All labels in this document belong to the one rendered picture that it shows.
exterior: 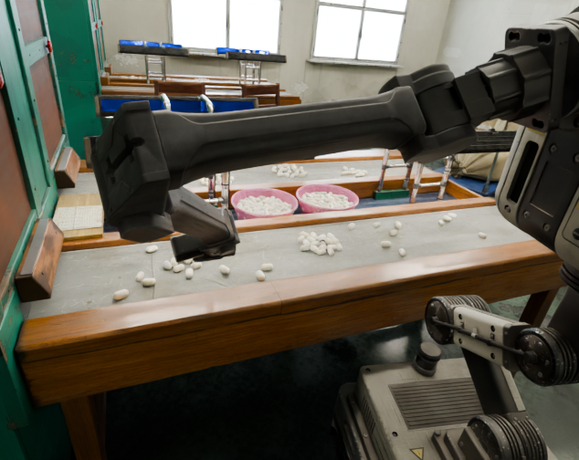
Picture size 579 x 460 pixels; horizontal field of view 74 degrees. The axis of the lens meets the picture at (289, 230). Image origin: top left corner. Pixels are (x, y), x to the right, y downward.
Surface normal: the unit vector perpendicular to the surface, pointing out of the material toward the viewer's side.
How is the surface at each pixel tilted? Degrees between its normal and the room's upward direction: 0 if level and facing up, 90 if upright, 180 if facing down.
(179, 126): 47
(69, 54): 90
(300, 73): 89
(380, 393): 1
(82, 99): 90
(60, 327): 0
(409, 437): 0
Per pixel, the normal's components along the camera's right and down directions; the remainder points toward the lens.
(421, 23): 0.33, 0.47
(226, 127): 0.35, -0.26
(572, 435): 0.08, -0.88
